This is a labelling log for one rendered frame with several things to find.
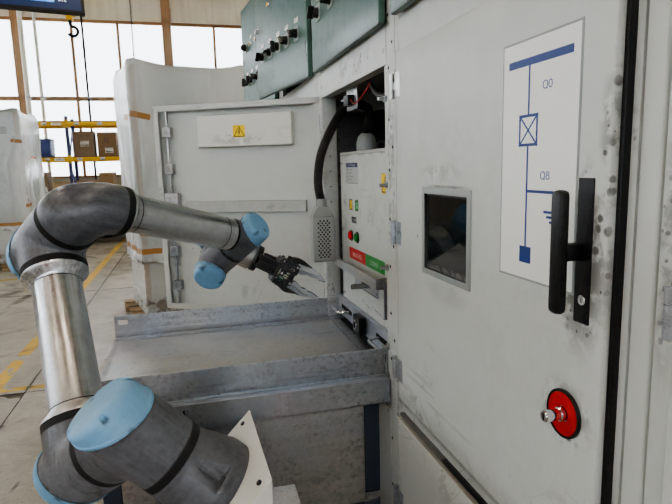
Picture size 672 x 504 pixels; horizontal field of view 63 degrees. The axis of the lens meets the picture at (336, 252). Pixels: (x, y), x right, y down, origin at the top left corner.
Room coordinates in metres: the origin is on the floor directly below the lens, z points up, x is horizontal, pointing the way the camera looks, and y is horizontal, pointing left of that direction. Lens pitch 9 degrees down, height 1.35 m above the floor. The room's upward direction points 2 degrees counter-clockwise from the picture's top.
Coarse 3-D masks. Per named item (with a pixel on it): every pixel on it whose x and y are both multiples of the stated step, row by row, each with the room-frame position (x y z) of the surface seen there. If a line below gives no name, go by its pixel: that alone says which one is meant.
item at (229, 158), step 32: (160, 128) 2.05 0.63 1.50; (192, 128) 2.02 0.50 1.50; (224, 128) 1.95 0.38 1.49; (256, 128) 1.92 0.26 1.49; (288, 128) 1.89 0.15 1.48; (160, 160) 2.02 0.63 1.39; (192, 160) 2.02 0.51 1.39; (224, 160) 1.99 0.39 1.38; (256, 160) 1.96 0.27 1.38; (288, 160) 1.93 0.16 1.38; (160, 192) 2.02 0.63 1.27; (192, 192) 2.02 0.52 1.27; (224, 192) 1.99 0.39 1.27; (256, 192) 1.96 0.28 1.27; (288, 192) 1.93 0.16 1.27; (288, 224) 1.93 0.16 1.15; (192, 256) 2.02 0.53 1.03; (192, 288) 2.03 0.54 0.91; (224, 288) 1.99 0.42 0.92; (256, 288) 1.96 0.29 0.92; (320, 288) 1.87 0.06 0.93
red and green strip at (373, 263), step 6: (354, 252) 1.66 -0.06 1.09; (360, 252) 1.60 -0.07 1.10; (354, 258) 1.66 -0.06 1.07; (360, 258) 1.61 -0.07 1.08; (366, 258) 1.55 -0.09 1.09; (372, 258) 1.50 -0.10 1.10; (366, 264) 1.55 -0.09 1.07; (372, 264) 1.50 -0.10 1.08; (378, 264) 1.45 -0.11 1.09; (384, 264) 1.41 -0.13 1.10; (378, 270) 1.45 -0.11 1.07; (384, 270) 1.41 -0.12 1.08
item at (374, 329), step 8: (344, 296) 1.78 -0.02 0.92; (344, 304) 1.74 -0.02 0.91; (352, 304) 1.67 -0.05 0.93; (352, 312) 1.66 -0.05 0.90; (360, 312) 1.58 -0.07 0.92; (352, 320) 1.66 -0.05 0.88; (368, 320) 1.51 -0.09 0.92; (368, 328) 1.51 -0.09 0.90; (376, 328) 1.44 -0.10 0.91; (384, 328) 1.41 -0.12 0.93; (368, 336) 1.51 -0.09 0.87; (376, 336) 1.45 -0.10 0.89; (384, 336) 1.38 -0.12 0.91; (376, 344) 1.44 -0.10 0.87; (384, 344) 1.39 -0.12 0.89
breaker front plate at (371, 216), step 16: (352, 160) 1.67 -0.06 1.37; (368, 160) 1.52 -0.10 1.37; (384, 160) 1.40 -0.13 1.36; (368, 176) 1.52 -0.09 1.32; (352, 192) 1.67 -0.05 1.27; (368, 192) 1.53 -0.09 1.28; (352, 208) 1.68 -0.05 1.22; (368, 208) 1.53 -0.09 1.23; (384, 208) 1.40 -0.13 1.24; (352, 224) 1.68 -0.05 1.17; (368, 224) 1.53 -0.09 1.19; (384, 224) 1.41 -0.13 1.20; (352, 240) 1.68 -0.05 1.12; (368, 240) 1.53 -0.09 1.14; (384, 240) 1.41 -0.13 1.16; (384, 256) 1.41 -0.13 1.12; (368, 272) 1.54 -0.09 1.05; (368, 304) 1.54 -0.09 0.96; (384, 320) 1.41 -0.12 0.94
